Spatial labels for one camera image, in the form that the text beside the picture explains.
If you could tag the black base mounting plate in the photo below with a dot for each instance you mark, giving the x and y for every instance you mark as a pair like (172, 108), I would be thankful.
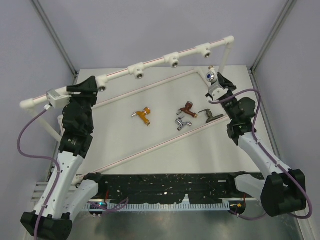
(167, 189)

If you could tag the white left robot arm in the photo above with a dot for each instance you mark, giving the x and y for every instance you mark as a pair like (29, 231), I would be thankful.
(53, 215)

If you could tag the white chrome knob faucet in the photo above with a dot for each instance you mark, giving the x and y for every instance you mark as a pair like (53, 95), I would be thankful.
(212, 75)

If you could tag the dark grey lever faucet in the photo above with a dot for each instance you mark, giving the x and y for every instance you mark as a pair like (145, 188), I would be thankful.
(210, 116)

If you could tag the white slotted cable duct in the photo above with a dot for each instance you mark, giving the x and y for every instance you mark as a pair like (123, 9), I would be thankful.
(184, 206)

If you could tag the chrome silver faucet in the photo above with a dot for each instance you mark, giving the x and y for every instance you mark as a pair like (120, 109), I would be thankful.
(181, 124)

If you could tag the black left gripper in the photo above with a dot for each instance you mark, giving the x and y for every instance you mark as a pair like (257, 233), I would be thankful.
(88, 86)

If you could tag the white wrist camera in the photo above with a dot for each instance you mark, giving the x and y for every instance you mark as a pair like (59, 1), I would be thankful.
(56, 100)
(215, 92)

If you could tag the white pipe frame rack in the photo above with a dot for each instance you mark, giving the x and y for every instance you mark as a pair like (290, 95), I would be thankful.
(137, 70)

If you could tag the orange faucet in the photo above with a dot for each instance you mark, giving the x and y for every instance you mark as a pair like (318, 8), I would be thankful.
(142, 115)

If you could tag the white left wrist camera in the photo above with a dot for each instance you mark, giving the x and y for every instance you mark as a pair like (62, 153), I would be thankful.
(56, 100)

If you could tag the red brown faucet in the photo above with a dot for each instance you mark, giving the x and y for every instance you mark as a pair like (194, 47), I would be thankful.
(187, 110)

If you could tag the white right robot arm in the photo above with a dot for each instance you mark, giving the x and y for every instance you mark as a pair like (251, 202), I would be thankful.
(283, 189)

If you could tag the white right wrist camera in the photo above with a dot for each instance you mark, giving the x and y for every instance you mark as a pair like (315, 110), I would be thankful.
(215, 92)

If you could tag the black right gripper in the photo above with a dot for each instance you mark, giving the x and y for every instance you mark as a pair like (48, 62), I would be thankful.
(226, 83)

